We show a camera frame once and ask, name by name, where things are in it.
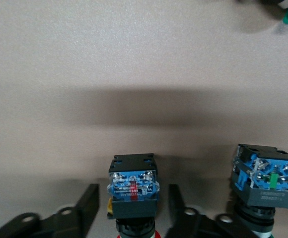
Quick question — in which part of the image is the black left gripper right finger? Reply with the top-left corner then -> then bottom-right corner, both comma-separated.
164,183 -> 259,238

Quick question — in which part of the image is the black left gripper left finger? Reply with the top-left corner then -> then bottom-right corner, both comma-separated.
0,183 -> 100,238

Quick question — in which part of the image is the red push button switch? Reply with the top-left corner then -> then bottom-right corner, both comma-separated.
106,153 -> 161,238

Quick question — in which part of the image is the brown table cover sheet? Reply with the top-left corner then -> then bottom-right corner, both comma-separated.
0,0 -> 288,238

